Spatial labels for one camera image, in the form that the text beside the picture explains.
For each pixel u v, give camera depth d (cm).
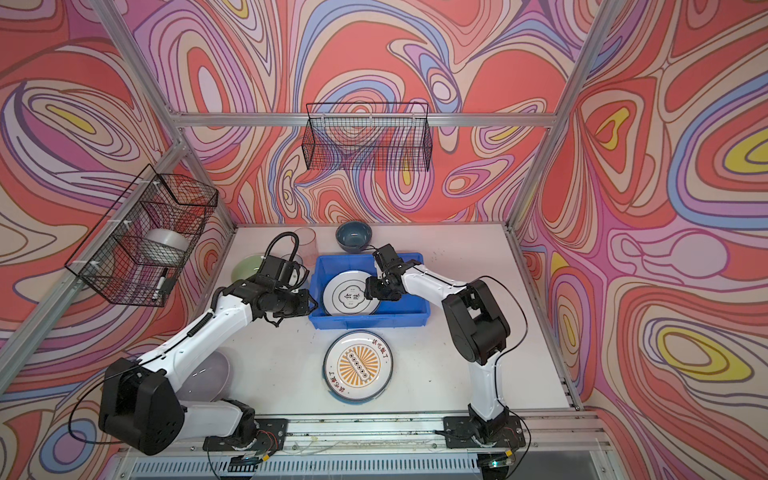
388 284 71
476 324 52
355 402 78
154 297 70
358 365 83
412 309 96
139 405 40
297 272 69
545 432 75
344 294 97
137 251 74
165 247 71
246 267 102
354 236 114
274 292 63
